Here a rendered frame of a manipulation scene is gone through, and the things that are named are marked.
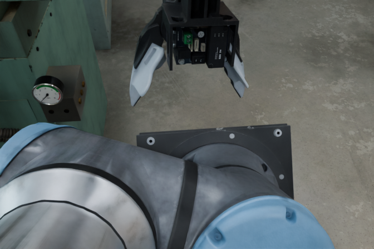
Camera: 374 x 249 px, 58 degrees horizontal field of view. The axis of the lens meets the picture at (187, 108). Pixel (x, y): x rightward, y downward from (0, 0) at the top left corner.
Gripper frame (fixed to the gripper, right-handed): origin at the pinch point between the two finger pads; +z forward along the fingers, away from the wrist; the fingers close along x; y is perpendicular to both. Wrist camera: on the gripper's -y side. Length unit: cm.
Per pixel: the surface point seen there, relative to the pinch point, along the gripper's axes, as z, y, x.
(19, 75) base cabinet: 12.5, -33.1, -31.2
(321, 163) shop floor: 71, -49, 68
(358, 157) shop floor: 70, -49, 84
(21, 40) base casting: 3.9, -31.9, -28.5
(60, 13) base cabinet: 9, -62, -25
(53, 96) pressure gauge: 14.4, -26.3, -23.7
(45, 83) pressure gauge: 10.7, -25.5, -24.4
